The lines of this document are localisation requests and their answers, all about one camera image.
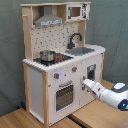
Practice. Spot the black toy faucet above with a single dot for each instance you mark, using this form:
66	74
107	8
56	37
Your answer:
72	42

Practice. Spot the toy fridge door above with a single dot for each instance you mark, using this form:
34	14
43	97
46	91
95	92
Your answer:
90	69

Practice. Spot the grey range hood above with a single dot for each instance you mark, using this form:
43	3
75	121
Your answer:
48	18

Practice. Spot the wooden toy kitchen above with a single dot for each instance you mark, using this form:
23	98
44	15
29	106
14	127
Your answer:
39	79

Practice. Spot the grey toy sink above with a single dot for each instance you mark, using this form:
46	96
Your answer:
79	51

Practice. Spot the toy microwave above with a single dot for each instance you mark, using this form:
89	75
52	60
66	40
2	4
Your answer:
77	11

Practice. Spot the red left oven knob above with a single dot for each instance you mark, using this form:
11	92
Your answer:
56	76

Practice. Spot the toy oven door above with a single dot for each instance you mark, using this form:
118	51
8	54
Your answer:
61	101

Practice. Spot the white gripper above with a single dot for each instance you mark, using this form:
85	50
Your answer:
92	87

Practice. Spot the red right oven knob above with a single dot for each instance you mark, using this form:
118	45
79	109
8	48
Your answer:
74	69

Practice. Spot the red oven knob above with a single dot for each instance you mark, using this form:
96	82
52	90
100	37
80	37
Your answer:
56	76
74	69

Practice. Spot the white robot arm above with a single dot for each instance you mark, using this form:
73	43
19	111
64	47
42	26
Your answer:
116	97

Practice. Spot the silver toy pot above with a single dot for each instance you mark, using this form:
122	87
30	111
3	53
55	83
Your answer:
47	55

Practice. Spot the black toy stovetop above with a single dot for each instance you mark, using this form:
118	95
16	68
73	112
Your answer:
58	58

